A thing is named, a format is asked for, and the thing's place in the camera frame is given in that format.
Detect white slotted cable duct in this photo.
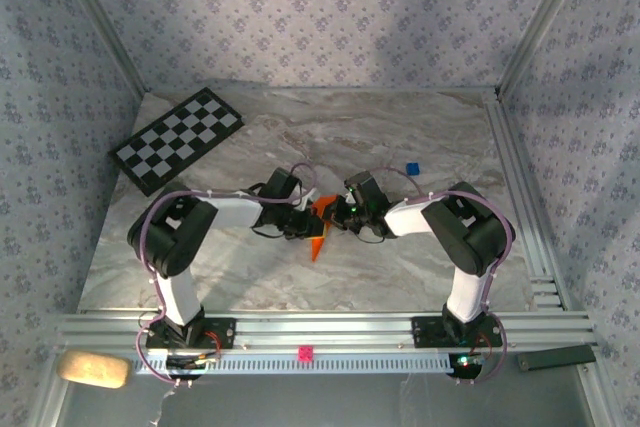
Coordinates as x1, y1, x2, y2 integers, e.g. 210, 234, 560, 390
132, 350, 461, 376

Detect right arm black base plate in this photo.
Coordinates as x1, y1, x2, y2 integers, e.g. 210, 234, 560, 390
410, 314, 504, 350

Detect black white checkerboard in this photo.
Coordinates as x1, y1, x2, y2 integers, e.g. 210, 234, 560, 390
107, 87, 246, 198

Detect thin aluminium edge strip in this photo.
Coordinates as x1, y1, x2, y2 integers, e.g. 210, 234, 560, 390
144, 86, 499, 96

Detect flat black bar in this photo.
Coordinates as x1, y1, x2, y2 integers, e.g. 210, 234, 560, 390
517, 345, 598, 373

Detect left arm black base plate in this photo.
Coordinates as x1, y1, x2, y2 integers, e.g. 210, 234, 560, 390
145, 315, 237, 350

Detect tan sponge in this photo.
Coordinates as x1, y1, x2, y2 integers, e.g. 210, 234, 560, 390
56, 350, 132, 390

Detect aluminium side rail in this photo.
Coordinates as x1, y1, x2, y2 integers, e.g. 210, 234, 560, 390
483, 96, 569, 311

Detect long aluminium mounting rail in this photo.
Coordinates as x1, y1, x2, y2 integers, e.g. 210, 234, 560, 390
52, 310, 599, 354

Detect aluminium frame leg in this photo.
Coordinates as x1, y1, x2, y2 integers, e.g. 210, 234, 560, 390
29, 354, 69, 427
577, 364, 619, 427

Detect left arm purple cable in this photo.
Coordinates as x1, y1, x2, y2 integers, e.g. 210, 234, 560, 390
137, 161, 320, 391

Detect aluminium frame post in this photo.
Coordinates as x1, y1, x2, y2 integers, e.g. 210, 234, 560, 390
49, 0, 149, 101
497, 0, 599, 98

